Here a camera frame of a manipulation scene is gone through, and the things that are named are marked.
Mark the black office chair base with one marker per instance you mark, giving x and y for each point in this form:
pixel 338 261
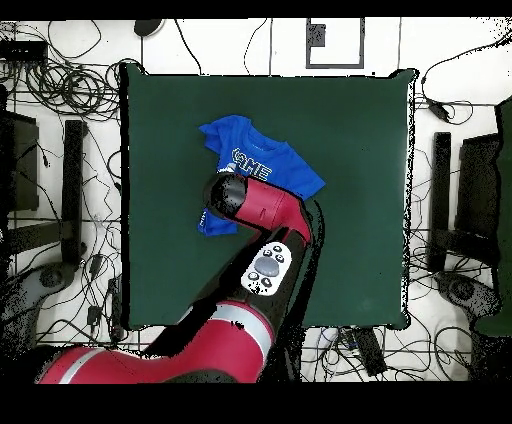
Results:
pixel 464 290
pixel 50 276

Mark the long black power strip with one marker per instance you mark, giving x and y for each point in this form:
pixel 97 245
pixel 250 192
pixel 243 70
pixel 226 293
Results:
pixel 370 352

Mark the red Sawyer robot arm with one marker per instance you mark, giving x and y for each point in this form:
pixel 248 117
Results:
pixel 264 204

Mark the dark green table cloth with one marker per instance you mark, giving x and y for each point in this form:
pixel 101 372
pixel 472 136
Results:
pixel 180 120

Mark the small grey square plate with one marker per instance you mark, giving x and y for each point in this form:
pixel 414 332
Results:
pixel 318 35

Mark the dark oval object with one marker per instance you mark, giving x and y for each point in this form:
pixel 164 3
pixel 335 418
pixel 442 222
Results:
pixel 147 27

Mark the blue shirt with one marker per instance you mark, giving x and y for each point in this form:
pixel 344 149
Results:
pixel 288 168

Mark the grey square frame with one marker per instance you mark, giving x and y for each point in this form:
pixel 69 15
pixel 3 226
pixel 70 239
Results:
pixel 336 65

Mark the dark box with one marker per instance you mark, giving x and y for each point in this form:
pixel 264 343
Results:
pixel 24 168
pixel 478 188

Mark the green cloth on side table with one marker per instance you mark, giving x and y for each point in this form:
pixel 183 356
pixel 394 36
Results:
pixel 504 200

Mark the small black power adapter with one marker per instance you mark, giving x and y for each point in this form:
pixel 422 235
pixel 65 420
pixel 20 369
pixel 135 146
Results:
pixel 94 314

